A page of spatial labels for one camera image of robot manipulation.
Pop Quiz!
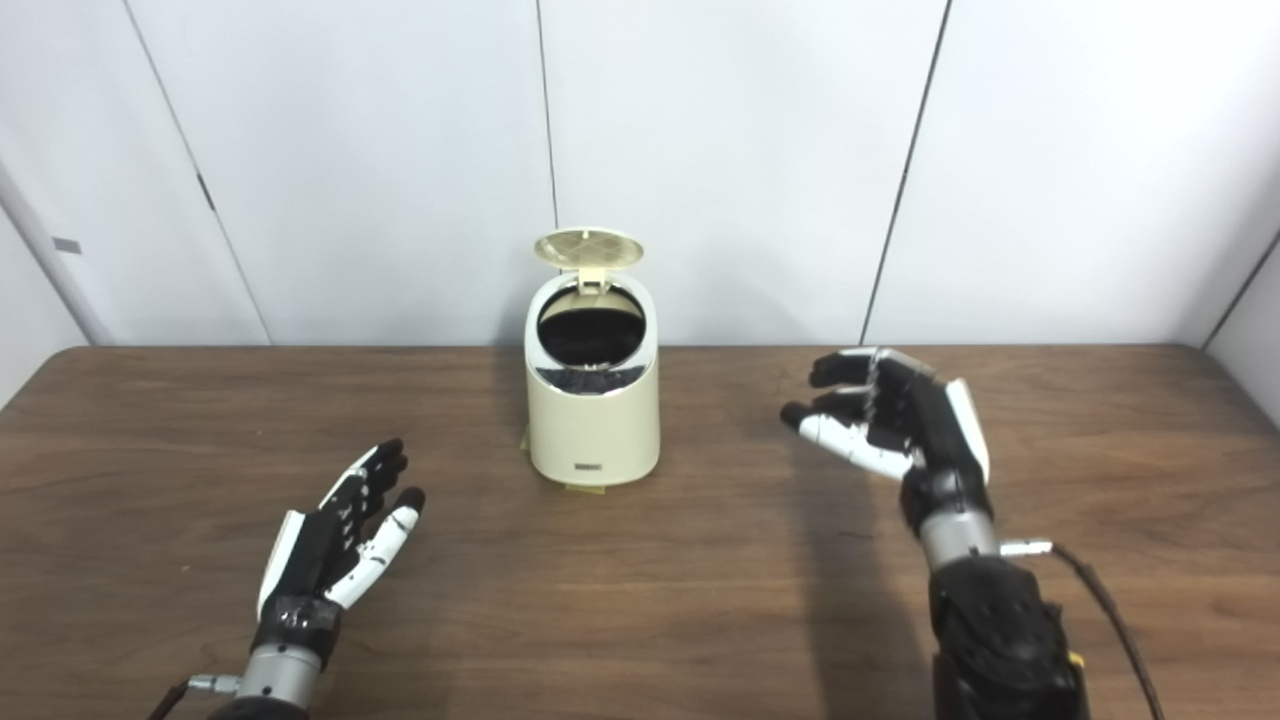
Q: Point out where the white and black left hand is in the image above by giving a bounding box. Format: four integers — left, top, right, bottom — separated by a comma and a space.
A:
250, 438, 427, 666

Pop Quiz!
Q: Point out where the round cream bin lid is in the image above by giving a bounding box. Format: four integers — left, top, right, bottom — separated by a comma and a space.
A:
533, 228, 646, 293

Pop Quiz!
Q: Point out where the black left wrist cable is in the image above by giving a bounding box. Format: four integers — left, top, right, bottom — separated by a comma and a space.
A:
148, 674, 243, 720

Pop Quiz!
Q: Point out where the white and black right hand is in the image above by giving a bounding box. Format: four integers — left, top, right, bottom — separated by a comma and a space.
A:
780, 347, 996, 536

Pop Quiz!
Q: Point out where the cream-colored bin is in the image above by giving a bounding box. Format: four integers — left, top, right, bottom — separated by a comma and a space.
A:
523, 270, 662, 489

